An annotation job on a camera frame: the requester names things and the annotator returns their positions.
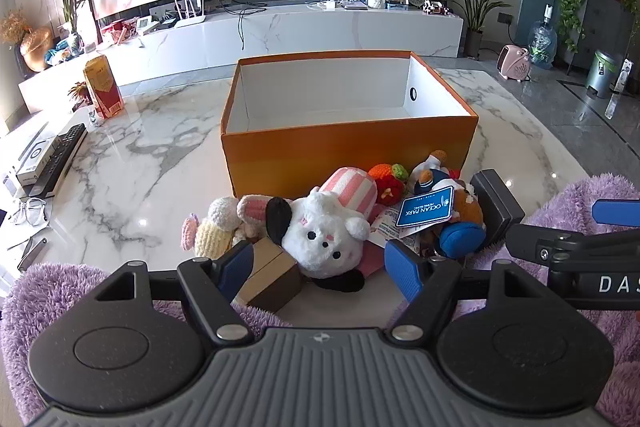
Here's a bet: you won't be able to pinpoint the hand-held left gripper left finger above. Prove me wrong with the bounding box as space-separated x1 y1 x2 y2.
92 241 256 349

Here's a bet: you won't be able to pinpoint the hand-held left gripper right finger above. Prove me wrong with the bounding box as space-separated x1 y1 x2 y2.
384 238 546 344

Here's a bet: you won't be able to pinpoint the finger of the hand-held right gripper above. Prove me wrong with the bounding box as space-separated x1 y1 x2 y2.
592 198 640 225
506 223 640 269

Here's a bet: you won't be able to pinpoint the small brown box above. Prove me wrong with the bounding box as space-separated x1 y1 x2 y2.
232 238 303 313

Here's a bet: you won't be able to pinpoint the black card box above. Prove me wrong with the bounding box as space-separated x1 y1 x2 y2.
469 169 526 253

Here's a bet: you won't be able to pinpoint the white printed packet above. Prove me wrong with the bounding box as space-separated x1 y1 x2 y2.
369 204 418 242

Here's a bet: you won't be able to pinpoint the orange cardboard box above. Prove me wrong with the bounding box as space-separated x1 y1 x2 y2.
220 50 479 198

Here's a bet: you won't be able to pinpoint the yellow knitted doll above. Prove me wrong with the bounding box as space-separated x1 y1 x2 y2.
181 197 243 258

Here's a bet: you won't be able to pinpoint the purple fuzzy blanket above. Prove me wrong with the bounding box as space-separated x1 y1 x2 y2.
0 173 640 427

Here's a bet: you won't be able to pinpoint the sailor plush toy blue tag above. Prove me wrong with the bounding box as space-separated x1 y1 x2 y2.
395 150 488 260

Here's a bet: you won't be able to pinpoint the orange crocheted toy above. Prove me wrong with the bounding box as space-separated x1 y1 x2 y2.
369 163 410 206

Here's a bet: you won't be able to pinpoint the grey pedal trash can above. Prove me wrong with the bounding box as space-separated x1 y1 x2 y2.
584 50 618 99

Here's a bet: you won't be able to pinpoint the pink space heater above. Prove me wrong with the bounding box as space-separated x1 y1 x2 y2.
496 45 533 82

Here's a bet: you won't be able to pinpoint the blue water jug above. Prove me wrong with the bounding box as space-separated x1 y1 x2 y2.
527 4 558 70

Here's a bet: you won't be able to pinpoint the tall potted plant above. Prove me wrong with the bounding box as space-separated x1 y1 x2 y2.
442 0 521 60

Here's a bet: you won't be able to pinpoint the black remote control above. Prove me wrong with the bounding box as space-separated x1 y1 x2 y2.
27 123 88 198

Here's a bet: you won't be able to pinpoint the red yellow carton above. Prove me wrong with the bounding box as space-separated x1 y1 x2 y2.
82 54 125 120

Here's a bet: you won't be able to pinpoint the white flat box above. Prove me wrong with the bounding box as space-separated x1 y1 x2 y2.
15 134 63 186

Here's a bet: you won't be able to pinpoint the small red flower plant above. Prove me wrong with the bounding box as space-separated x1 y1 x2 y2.
67 82 93 105

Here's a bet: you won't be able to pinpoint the white marble television console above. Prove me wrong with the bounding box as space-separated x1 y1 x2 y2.
19 2 465 112

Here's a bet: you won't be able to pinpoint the white router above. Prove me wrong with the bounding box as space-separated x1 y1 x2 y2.
172 0 207 28

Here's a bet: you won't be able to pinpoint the green plant in patterned vase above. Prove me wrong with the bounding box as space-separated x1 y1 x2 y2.
60 0 103 58

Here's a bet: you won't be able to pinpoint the gold round vase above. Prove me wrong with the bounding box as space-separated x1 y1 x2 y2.
20 27 55 72

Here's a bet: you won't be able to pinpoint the dried brown flowers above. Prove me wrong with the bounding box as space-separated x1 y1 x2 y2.
0 9 31 45

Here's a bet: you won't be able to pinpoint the clear frame glasses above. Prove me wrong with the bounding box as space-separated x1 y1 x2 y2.
7 198 51 225

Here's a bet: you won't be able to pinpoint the black cable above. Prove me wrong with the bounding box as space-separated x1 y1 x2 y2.
222 2 268 50

